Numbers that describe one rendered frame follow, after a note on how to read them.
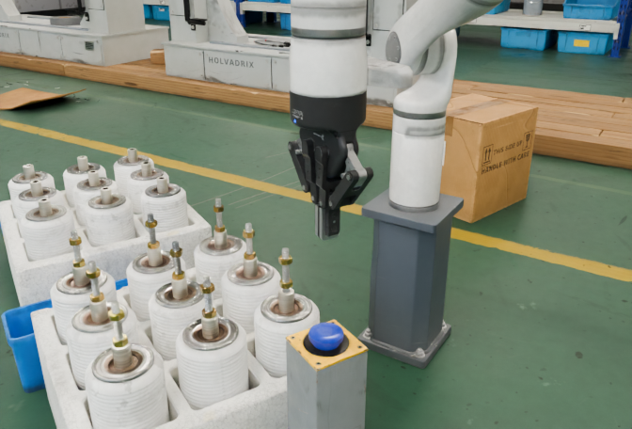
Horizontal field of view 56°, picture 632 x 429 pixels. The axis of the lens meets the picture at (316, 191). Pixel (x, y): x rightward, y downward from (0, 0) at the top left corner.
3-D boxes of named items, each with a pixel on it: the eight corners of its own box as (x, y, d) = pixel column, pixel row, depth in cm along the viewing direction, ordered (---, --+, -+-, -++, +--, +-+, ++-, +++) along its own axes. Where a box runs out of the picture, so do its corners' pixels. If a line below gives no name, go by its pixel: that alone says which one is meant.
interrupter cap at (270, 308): (310, 294, 91) (309, 291, 91) (314, 324, 84) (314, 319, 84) (260, 297, 90) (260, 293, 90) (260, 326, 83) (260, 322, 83)
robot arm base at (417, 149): (401, 190, 117) (406, 104, 111) (446, 199, 112) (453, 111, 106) (380, 205, 110) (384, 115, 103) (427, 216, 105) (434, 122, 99)
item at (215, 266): (190, 340, 110) (182, 252, 103) (217, 313, 118) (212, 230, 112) (236, 352, 107) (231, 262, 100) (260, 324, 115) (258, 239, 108)
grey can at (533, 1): (525, 13, 499) (528, -11, 492) (544, 14, 491) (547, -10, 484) (519, 15, 487) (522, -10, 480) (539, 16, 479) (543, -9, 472)
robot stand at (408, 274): (387, 310, 132) (394, 182, 121) (451, 331, 124) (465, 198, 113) (355, 344, 120) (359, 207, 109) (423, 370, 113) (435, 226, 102)
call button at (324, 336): (331, 331, 72) (331, 317, 71) (350, 349, 69) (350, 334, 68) (302, 342, 70) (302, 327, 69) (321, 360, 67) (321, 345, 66)
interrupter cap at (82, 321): (61, 321, 85) (60, 317, 84) (108, 299, 90) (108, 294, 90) (91, 341, 80) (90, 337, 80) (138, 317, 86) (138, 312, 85)
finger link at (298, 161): (310, 135, 66) (331, 182, 64) (304, 144, 67) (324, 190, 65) (289, 139, 64) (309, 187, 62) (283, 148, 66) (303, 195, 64)
